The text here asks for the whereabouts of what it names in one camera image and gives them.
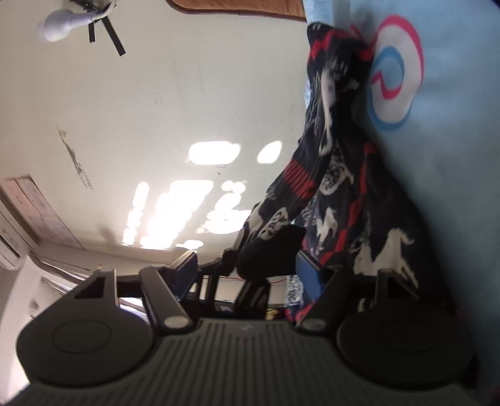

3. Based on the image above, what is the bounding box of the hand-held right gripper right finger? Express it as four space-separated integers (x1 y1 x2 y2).
296 251 422 335

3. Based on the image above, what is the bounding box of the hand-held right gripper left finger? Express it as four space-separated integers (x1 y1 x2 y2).
72 251 200 335

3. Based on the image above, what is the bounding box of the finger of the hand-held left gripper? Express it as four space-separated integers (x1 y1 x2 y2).
233 279 271 313
199 250 237 310

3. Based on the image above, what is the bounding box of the navy patterned small garment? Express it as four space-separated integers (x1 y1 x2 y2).
236 21 436 324

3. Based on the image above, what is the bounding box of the wooden cabinet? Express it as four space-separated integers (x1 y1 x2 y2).
0 175 86 251

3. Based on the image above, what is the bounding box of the pale curtain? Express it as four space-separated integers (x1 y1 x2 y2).
0 253 98 395

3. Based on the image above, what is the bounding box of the light blue printed bedsheet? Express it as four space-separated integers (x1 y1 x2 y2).
302 0 500 391

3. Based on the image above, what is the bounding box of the brown blanket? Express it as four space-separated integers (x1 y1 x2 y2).
166 0 307 23

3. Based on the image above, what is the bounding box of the white ceiling fan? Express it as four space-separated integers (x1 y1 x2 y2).
36 0 128 57

